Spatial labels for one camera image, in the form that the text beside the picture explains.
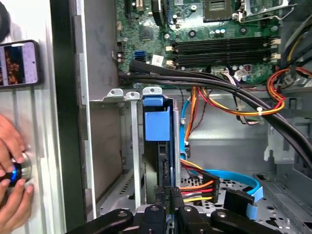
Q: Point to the hard disk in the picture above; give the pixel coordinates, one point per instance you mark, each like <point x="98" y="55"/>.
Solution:
<point x="157" y="122"/>

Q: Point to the grey metal disk bay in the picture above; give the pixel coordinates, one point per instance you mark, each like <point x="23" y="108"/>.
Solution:
<point x="135" y="146"/>

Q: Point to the white expansion slot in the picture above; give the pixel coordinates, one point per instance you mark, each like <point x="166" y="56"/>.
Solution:
<point x="140" y="5"/>

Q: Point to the blue SATA port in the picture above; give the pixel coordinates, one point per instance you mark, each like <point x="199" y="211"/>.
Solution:
<point x="140" y="55"/>

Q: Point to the metal socket cover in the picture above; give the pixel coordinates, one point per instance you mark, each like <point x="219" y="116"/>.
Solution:
<point x="270" y="9"/>

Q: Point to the person's hand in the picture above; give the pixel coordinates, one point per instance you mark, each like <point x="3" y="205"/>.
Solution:
<point x="12" y="141"/>

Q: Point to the black chipset chip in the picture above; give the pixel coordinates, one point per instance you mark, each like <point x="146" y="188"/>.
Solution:
<point x="146" y="33"/>

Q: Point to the green motherboard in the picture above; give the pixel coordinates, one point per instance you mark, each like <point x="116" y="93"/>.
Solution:
<point x="161" y="36"/>

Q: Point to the white label tag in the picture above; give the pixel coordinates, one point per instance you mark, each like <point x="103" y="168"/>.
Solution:
<point x="157" y="60"/>

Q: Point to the black round object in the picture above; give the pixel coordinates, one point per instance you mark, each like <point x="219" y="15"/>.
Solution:
<point x="3" y="22"/>

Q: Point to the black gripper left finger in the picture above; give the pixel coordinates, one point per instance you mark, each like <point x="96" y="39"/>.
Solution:
<point x="153" y="219"/>

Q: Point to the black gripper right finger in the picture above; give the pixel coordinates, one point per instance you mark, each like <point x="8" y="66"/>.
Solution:
<point x="186" y="219"/>

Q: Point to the black PC case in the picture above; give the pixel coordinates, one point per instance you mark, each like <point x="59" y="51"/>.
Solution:
<point x="65" y="122"/>

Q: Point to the black expansion slot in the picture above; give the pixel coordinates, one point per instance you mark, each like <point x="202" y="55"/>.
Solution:
<point x="128" y="11"/>

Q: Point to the black smartphone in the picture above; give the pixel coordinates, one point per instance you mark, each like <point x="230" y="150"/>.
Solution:
<point x="19" y="63"/>

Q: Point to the black RAM slot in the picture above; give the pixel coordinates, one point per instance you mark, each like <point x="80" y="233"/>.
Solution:
<point x="224" y="41"/>
<point x="224" y="55"/>
<point x="224" y="47"/>
<point x="224" y="61"/>

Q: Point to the metal locking lever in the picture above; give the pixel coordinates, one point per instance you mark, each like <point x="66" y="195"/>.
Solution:
<point x="263" y="18"/>

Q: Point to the CPU socket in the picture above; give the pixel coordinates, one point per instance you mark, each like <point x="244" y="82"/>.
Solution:
<point x="217" y="9"/>

